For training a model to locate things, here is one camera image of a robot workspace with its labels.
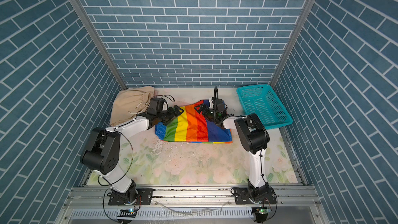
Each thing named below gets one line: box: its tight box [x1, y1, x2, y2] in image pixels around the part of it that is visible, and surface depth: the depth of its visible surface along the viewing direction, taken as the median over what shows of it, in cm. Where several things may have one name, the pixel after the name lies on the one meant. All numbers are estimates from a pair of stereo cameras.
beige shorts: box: [109, 86, 155, 126], surface depth 105 cm
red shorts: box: [154, 99, 233, 144], surface depth 96 cm
